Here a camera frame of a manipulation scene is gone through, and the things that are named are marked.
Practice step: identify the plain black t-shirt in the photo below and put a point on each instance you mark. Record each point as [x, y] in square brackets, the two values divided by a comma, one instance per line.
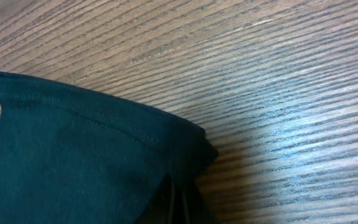
[72, 155]

